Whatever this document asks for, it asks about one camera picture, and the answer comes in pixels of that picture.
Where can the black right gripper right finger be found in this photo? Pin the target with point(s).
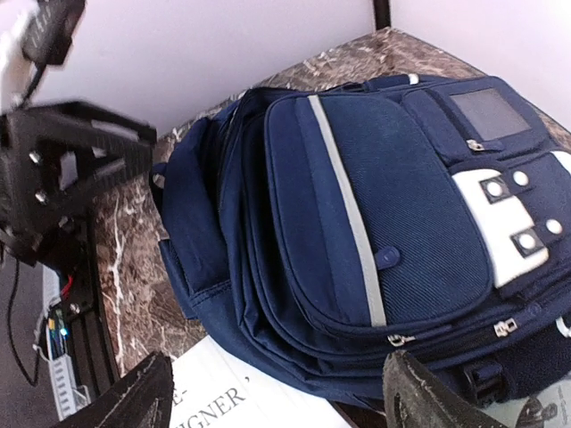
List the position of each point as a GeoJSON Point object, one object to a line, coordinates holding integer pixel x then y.
{"type": "Point", "coordinates": [414, 397]}

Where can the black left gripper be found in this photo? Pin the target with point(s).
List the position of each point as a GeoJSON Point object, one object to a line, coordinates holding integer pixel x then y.
{"type": "Point", "coordinates": [109, 150]}

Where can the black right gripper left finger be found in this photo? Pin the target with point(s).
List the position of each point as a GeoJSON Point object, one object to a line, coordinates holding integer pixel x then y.
{"type": "Point", "coordinates": [141, 398]}

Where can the white designer fate book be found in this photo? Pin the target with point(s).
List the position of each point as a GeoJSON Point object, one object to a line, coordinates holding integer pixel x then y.
{"type": "Point", "coordinates": [213, 389]}

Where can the navy blue student backpack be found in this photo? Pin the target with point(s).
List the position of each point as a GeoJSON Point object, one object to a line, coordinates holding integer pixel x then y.
{"type": "Point", "coordinates": [313, 234]}

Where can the grey green notebook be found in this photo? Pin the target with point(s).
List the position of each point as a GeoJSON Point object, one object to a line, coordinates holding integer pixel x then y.
{"type": "Point", "coordinates": [549, 408]}

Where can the white slotted cable duct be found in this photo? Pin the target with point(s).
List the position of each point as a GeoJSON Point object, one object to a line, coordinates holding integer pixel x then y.
{"type": "Point", "coordinates": [70, 396]}

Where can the black front table rail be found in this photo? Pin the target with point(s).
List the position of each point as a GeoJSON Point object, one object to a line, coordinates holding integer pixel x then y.
{"type": "Point", "coordinates": [90, 343]}

